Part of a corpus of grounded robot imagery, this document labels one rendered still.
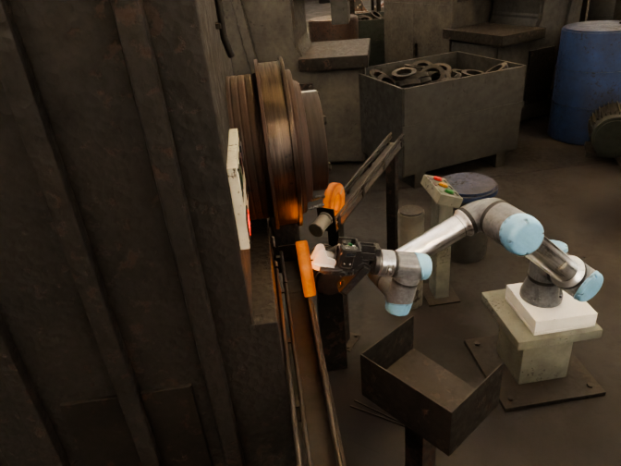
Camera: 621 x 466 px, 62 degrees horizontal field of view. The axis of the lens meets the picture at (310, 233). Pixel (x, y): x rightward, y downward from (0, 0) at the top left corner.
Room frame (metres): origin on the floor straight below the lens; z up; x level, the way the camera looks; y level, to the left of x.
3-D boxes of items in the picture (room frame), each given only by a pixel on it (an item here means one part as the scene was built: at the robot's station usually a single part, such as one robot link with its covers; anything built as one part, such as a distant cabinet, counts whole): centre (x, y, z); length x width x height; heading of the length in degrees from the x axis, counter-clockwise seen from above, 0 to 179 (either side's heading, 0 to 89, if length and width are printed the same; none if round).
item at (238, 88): (1.39, 0.14, 1.12); 0.47 x 0.10 x 0.47; 4
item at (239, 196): (1.05, 0.15, 1.15); 0.26 x 0.02 x 0.18; 4
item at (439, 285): (2.13, -0.62, 0.31); 0.24 x 0.16 x 0.62; 4
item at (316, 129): (1.41, -0.04, 1.11); 0.28 x 0.06 x 0.28; 4
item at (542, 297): (1.57, -0.85, 0.41); 0.15 x 0.15 x 0.10
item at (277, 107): (1.40, 0.06, 1.11); 0.47 x 0.06 x 0.47; 4
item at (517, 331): (1.57, -0.85, 0.28); 0.32 x 0.32 x 0.04; 5
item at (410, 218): (2.08, -0.46, 0.26); 0.12 x 0.12 x 0.52
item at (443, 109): (3.94, -1.04, 0.39); 1.03 x 0.83 x 0.77; 109
